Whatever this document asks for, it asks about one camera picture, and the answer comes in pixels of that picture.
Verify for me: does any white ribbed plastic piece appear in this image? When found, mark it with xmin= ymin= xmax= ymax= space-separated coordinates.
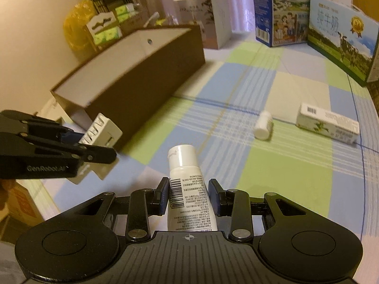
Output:
xmin=71 ymin=112 xmax=123 ymax=184

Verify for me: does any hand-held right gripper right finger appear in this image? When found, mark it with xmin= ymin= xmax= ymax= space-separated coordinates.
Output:
xmin=208 ymin=179 xmax=320 ymax=242

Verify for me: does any white pill bottle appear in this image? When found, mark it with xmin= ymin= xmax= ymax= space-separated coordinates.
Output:
xmin=254 ymin=111 xmax=273 ymax=140

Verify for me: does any long white box plant print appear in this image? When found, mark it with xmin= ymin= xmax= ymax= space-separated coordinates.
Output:
xmin=296 ymin=103 xmax=360 ymax=145

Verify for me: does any plaid sheet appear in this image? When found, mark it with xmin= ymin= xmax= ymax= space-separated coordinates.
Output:
xmin=38 ymin=40 xmax=379 ymax=243

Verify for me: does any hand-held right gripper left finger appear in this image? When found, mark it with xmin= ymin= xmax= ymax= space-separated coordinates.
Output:
xmin=59 ymin=177 xmax=170 ymax=242

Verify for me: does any blue milk carton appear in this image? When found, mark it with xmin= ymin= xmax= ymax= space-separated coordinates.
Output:
xmin=251 ymin=0 xmax=321 ymax=48

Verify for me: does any orange cardboard box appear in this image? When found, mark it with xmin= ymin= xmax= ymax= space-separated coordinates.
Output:
xmin=0 ymin=180 xmax=45 ymax=240

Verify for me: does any green milk carton cow print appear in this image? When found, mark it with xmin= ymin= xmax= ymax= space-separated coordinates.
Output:
xmin=306 ymin=0 xmax=379 ymax=88

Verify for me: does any white open carton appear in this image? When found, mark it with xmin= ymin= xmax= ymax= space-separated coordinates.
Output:
xmin=173 ymin=0 xmax=231 ymax=50

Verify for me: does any white squeeze tube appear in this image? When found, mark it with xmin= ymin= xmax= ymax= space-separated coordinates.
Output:
xmin=167 ymin=144 xmax=218 ymax=232

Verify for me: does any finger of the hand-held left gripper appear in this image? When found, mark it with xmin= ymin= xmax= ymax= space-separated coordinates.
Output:
xmin=0 ymin=109 xmax=84 ymax=145
xmin=0 ymin=134 xmax=117 ymax=164

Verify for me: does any yellow plastic bag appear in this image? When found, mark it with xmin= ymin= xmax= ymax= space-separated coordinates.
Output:
xmin=63 ymin=0 xmax=98 ymax=54

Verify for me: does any sheer curtain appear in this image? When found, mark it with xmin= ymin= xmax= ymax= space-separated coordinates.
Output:
xmin=124 ymin=0 xmax=258 ymax=34

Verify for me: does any green tissue pack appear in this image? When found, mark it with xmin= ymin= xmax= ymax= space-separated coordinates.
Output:
xmin=115 ymin=3 xmax=143 ymax=22

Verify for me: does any white tissue holder box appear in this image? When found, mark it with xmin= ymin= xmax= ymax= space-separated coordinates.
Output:
xmin=84 ymin=12 xmax=122 ymax=49

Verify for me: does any brown storage box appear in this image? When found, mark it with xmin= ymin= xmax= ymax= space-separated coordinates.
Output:
xmin=50 ymin=24 xmax=206 ymax=154

